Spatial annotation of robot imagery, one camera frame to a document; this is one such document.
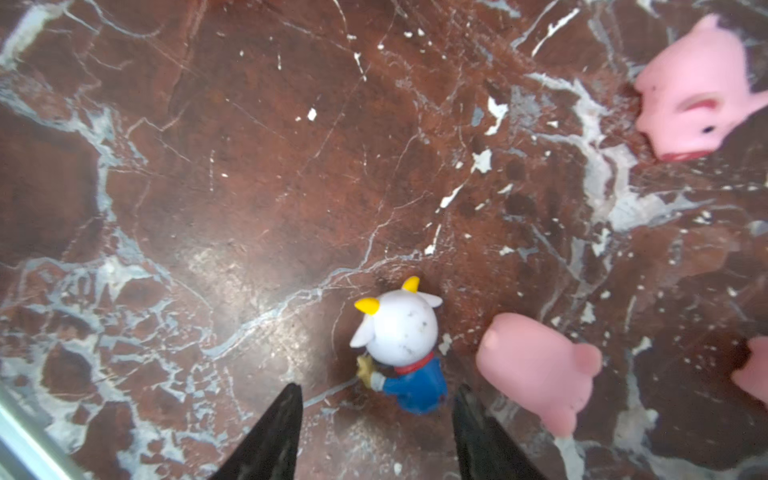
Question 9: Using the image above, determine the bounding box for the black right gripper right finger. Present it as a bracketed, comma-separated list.
[452, 384, 547, 480]

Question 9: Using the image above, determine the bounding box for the pink pig toy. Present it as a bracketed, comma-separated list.
[634, 14, 767, 162]
[476, 313, 603, 437]
[731, 336, 768, 405]

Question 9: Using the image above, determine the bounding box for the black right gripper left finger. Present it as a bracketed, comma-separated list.
[210, 383, 303, 480]

